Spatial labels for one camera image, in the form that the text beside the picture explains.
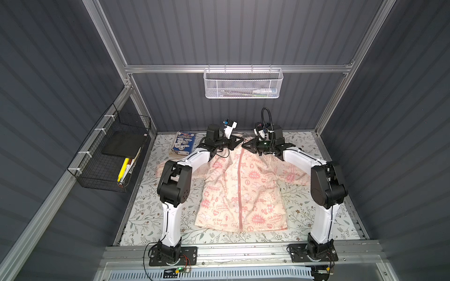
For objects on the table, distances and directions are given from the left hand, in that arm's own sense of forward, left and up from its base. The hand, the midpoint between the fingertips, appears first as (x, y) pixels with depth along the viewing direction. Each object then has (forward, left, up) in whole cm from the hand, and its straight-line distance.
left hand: (247, 140), depth 90 cm
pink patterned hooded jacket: (-19, +4, -19) cm, 27 cm away
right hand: (-2, +2, -1) cm, 3 cm away
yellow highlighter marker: (-17, +54, +6) cm, 57 cm away
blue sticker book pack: (+14, +39, -18) cm, 45 cm away
